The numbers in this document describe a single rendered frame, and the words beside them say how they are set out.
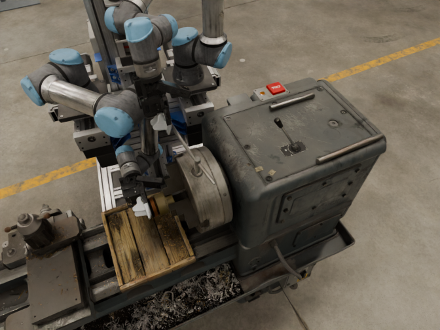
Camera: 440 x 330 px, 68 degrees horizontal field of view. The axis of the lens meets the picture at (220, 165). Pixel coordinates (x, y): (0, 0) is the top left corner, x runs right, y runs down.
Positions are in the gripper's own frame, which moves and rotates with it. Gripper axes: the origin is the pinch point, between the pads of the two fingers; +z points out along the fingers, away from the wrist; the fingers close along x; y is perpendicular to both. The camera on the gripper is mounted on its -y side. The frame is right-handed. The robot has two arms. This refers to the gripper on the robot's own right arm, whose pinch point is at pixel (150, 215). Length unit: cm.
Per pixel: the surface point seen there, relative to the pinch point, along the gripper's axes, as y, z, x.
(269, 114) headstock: -55, -14, 17
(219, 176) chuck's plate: -26.2, 3.2, 13.7
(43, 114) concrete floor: 66, -215, -107
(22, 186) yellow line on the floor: 88, -133, -108
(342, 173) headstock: -70, 16, 8
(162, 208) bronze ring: -4.8, 0.3, 1.9
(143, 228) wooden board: 4.6, -7.1, -19.8
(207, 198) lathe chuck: -19.8, 8.0, 10.3
